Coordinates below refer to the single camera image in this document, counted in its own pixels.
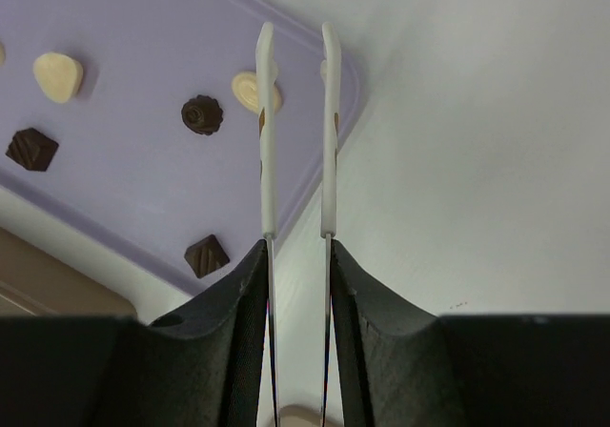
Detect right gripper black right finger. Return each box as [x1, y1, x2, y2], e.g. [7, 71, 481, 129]
[330, 241, 609, 426]

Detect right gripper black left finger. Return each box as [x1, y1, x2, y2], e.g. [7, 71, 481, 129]
[1, 241, 268, 426]

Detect white oval swirl chocolate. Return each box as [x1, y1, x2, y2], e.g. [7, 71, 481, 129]
[231, 71, 283, 113]

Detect metal tongs white tips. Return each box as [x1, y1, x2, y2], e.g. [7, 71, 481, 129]
[255, 22, 342, 426]

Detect dark square chocolate right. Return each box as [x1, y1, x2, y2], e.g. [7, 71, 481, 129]
[184, 234, 230, 279]

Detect dark square chocolate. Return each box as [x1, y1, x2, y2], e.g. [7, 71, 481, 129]
[6, 128, 59, 172]
[184, 234, 230, 279]

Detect gold chocolate tin box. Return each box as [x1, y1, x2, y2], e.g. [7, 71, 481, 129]
[1, 230, 137, 317]

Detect dark round chocolate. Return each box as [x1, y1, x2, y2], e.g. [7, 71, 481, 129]
[181, 94, 224, 135]

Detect dark square chocolate left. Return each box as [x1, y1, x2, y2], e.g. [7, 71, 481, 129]
[6, 128, 59, 172]

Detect white heart chocolate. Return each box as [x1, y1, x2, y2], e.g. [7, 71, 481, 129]
[32, 51, 84, 104]

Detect gold tin lid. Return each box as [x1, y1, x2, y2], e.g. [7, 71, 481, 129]
[279, 405, 325, 427]

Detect lavender plastic tray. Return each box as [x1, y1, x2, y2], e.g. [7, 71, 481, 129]
[0, 0, 367, 297]

